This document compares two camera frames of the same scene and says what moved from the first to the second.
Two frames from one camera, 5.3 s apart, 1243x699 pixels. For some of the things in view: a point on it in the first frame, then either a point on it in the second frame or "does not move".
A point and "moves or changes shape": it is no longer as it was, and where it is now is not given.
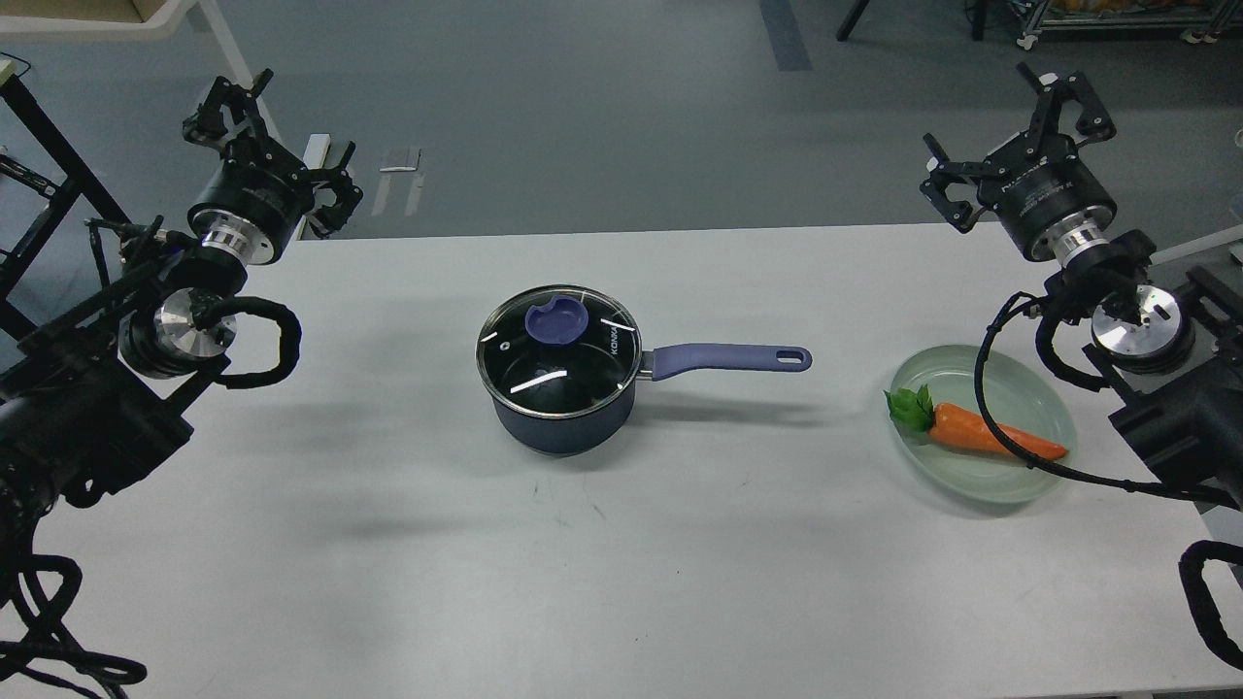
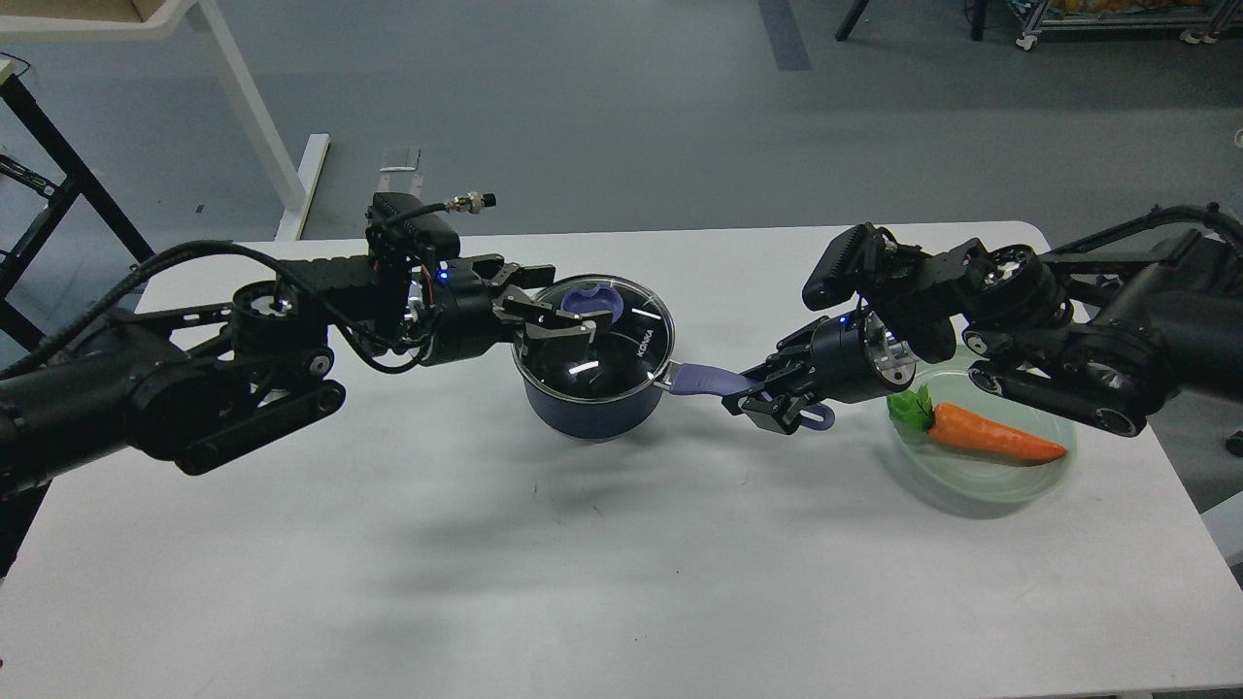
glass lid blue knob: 557,324 moves or changes shape
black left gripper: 253,203 to 467,318
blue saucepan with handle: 560,364 moves or changes shape
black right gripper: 1054,205 to 853,360
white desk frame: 171,19 does not move
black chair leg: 851,19 does not move
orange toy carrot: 917,411 does not move
